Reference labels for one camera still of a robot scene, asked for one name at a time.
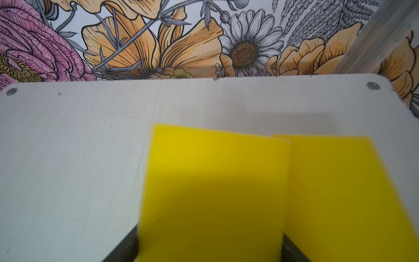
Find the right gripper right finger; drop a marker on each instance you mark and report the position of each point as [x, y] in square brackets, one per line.
[291, 253]

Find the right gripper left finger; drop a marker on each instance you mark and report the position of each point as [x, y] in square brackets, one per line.
[127, 250]

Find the yellow sponge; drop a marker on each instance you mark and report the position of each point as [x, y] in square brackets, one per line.
[213, 196]
[342, 205]

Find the white two-tier shelf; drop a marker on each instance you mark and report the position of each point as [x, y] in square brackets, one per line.
[74, 155]

